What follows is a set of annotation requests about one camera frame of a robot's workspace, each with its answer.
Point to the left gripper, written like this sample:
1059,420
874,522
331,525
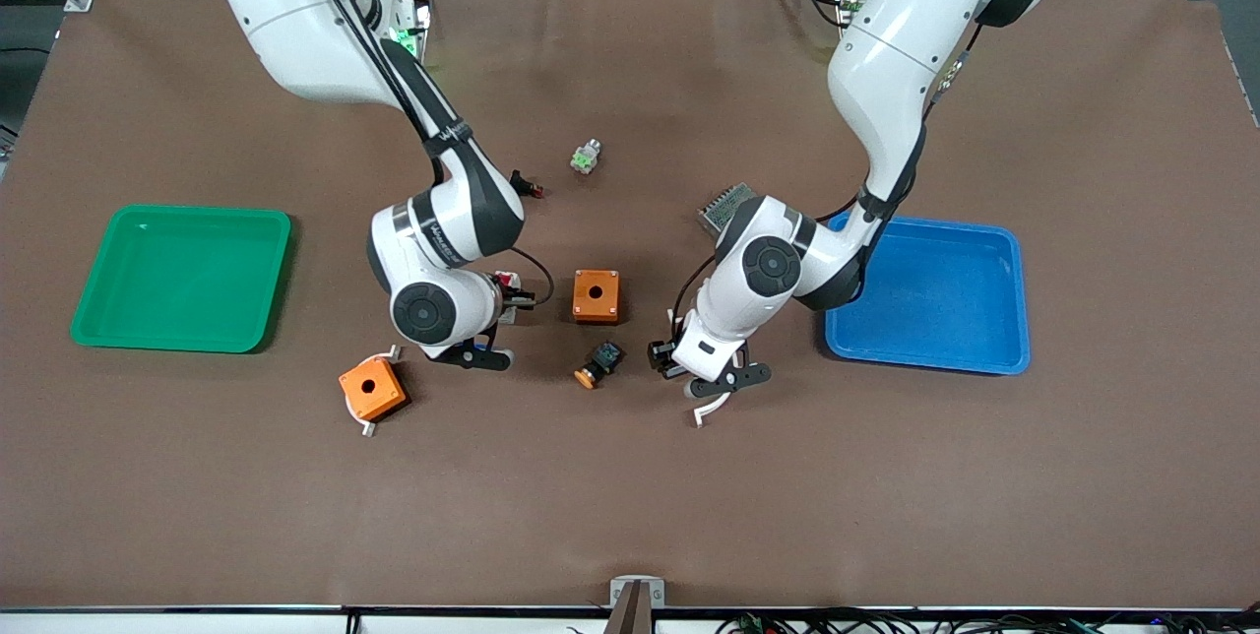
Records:
661,357

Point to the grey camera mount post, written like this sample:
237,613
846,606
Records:
630,614

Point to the blue plastic tray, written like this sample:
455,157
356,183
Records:
935,299

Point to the brown table mat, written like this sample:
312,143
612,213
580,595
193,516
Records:
630,496

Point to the green plastic tray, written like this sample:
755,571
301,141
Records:
177,280

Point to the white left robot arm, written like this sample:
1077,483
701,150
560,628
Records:
886,53

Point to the grey metal mount bracket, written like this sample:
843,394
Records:
618,587

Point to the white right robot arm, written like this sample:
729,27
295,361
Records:
295,24

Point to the white table edge rail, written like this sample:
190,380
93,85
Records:
197,625

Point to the orange button box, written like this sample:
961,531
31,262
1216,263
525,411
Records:
384,398
587,305

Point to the black orange-headed push button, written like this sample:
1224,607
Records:
606,356

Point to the green white push button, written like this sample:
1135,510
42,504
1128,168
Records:
586,158

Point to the metal mesh power supply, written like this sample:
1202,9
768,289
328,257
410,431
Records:
724,206

